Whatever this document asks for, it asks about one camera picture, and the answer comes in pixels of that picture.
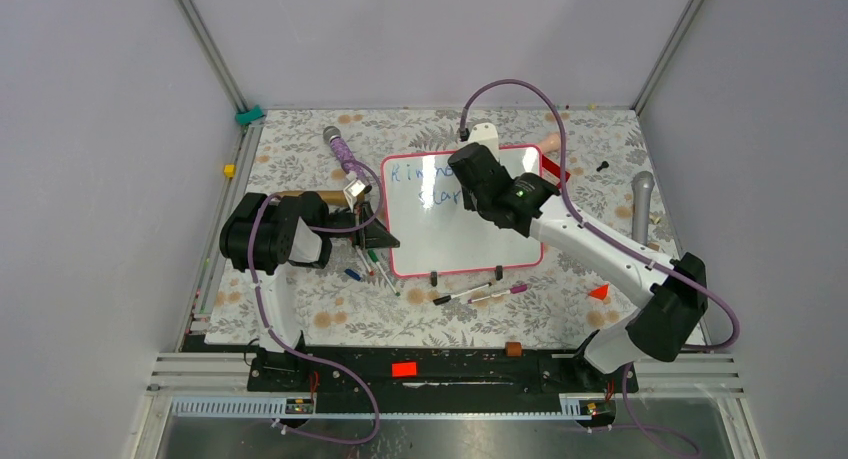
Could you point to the brown small block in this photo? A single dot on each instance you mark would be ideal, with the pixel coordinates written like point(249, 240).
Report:
point(513, 349)

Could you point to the yellow small cube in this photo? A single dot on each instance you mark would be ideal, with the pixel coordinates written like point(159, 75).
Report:
point(229, 171)

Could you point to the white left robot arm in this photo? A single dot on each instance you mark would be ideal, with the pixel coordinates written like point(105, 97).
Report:
point(268, 235)

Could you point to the green corner clamp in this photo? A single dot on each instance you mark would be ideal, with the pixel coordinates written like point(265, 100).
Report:
point(249, 116)

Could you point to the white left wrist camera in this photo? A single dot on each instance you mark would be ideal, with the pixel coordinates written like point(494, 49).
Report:
point(355, 192)

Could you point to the floral patterned mat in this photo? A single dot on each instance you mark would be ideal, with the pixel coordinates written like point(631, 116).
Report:
point(555, 311)

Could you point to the green capped marker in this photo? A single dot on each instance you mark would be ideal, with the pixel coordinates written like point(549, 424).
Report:
point(379, 266)

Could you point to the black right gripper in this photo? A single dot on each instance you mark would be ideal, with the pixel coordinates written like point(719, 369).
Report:
point(468, 200)

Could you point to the black capped marker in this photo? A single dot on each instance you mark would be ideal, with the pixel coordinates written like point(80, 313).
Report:
point(451, 296)

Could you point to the red capped marker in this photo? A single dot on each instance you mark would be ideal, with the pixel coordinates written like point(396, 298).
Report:
point(367, 263)

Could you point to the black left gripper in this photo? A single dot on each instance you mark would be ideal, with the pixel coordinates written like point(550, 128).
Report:
point(377, 236)

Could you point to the red tape label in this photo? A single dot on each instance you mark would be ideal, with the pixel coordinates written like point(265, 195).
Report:
point(404, 369)

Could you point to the purple glitter microphone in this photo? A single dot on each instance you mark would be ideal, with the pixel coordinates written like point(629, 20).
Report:
point(350, 166)

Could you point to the orange triangle block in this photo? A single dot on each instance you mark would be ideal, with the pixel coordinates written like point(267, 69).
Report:
point(600, 293)

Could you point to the blue marker cap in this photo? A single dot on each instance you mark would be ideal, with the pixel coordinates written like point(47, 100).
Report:
point(353, 275)

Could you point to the silver toy microphone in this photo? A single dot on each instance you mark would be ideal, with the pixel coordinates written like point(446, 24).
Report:
point(642, 186)

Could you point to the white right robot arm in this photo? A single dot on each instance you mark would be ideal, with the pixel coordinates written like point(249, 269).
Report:
point(668, 295)

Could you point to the pink framed whiteboard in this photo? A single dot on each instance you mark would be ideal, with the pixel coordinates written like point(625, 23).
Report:
point(425, 211)

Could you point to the purple capped marker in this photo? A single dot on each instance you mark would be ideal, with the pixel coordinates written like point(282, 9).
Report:
point(501, 293)

